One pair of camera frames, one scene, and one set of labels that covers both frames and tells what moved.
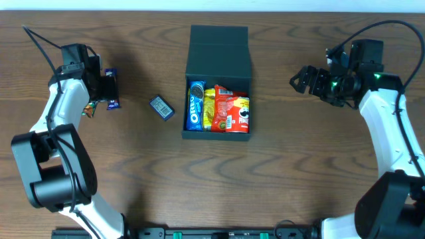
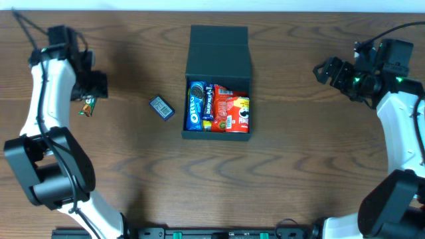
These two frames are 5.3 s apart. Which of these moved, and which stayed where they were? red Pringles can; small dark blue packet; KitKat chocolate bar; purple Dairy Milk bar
Moved: purple Dairy Milk bar
Stayed: red Pringles can; small dark blue packet; KitKat chocolate bar
